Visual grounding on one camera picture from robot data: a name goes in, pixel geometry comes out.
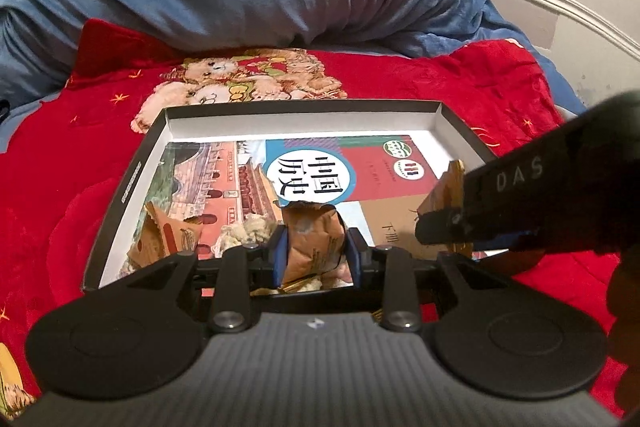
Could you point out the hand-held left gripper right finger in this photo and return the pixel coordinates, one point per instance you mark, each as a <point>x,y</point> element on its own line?
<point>356,257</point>

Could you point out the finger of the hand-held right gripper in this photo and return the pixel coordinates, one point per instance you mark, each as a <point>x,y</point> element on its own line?
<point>505,241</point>
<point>440,227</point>

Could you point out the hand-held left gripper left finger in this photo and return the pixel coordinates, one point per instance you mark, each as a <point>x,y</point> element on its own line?
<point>281,257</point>

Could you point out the brown snack packet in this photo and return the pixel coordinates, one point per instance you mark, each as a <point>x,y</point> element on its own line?
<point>160,237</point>
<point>447,187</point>
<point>312,242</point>

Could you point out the black cardboard box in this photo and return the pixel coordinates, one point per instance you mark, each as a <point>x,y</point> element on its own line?
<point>125,187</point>

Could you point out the person's right hand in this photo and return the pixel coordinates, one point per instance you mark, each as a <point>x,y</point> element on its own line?
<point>627,332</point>

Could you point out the illustrated book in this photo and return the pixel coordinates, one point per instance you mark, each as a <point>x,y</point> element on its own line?
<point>310,172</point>

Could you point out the red printed blanket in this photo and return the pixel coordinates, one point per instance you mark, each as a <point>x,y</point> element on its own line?
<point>410,82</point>

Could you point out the white bed headboard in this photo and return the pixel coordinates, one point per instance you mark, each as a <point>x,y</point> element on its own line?
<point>550,4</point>

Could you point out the light blue bedsheet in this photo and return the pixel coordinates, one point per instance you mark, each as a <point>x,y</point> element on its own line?
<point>30,122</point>

